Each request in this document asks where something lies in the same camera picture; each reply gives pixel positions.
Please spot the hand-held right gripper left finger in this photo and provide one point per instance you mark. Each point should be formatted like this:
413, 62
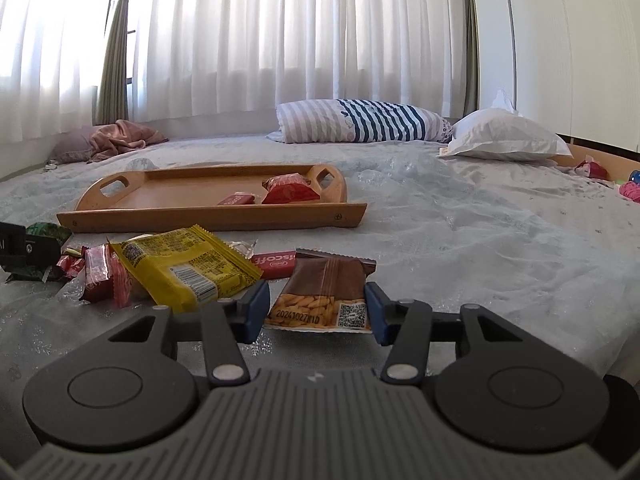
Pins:
257, 312

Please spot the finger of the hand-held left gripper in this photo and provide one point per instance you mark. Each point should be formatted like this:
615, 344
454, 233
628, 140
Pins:
42, 252

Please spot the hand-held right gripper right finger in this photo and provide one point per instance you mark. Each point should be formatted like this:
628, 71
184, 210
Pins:
375, 317

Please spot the green snack packet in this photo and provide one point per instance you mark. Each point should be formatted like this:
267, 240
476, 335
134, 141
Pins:
50, 232

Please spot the red biscuit packet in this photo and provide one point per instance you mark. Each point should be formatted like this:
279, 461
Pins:
236, 199
272, 264

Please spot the long red wafer packet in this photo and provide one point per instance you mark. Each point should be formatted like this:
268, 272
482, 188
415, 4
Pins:
97, 272

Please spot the brown snack packet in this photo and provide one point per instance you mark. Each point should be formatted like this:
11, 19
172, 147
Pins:
320, 285

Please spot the yellow snack packet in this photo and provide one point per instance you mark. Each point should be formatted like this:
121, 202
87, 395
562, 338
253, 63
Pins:
185, 265

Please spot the wooden serving tray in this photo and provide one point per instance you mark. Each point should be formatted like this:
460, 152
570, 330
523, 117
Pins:
165, 195

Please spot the purple pillow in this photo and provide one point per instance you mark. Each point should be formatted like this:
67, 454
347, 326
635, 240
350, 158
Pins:
72, 145

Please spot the large red snack packet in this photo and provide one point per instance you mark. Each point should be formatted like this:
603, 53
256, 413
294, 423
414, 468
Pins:
290, 189

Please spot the pink blanket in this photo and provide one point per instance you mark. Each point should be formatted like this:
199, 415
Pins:
125, 135

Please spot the blue striped pillow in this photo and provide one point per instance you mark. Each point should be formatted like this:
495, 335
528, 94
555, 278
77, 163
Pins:
350, 120

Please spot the green curtain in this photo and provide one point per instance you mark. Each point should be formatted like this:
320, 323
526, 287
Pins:
117, 60

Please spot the white sheer curtain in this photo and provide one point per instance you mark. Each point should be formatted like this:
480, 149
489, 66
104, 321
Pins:
300, 35
50, 40

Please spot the white pillow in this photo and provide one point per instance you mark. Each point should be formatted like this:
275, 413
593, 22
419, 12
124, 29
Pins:
505, 137

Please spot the red and white toy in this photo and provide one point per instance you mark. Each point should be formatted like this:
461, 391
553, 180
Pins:
590, 167

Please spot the pink toy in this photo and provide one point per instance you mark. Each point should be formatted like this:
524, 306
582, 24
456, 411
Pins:
631, 191

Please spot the white wardrobe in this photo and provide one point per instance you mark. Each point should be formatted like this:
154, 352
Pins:
565, 45

